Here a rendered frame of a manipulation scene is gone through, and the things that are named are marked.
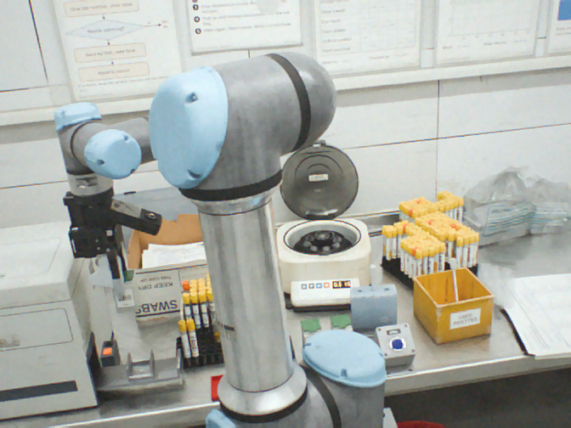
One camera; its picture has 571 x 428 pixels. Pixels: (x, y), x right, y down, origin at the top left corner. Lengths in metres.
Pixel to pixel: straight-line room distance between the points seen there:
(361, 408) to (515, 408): 1.36
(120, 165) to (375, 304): 0.68
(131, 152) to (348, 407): 0.50
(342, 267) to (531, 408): 0.95
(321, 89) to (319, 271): 0.88
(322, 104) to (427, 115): 1.16
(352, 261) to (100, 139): 0.74
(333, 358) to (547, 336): 0.69
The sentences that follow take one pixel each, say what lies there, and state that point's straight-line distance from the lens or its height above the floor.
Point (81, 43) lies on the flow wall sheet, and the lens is 1.71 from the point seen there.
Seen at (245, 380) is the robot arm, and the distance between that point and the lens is 0.80.
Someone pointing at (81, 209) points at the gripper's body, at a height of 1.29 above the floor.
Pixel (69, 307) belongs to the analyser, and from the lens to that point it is 1.25.
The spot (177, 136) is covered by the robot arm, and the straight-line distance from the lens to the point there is 0.66.
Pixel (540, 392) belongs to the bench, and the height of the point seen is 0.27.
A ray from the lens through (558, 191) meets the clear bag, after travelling 1.95.
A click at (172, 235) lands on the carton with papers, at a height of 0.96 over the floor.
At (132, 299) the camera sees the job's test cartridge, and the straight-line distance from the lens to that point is 1.25.
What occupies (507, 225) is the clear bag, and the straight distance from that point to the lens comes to 1.87.
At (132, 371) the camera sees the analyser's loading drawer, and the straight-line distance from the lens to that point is 1.38.
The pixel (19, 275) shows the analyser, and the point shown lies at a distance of 1.27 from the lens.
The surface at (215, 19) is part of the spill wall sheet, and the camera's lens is 1.69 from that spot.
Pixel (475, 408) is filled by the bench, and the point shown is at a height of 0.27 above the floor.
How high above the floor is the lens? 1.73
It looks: 24 degrees down
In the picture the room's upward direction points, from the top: 4 degrees counter-clockwise
